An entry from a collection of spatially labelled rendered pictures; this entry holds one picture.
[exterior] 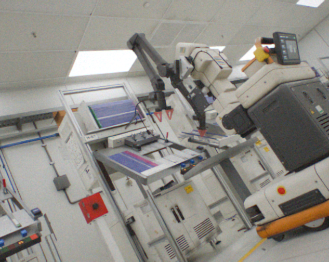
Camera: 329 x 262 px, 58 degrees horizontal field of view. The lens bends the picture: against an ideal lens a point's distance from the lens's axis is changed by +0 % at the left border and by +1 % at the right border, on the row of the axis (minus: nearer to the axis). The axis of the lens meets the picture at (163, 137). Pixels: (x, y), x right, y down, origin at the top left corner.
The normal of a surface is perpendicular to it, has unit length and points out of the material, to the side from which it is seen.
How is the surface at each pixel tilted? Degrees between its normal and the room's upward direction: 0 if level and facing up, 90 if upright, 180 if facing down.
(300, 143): 90
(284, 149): 90
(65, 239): 90
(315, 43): 90
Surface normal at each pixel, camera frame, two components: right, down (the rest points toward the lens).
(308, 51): -0.72, 0.22
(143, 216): 0.50, -0.49
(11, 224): 0.04, -0.93
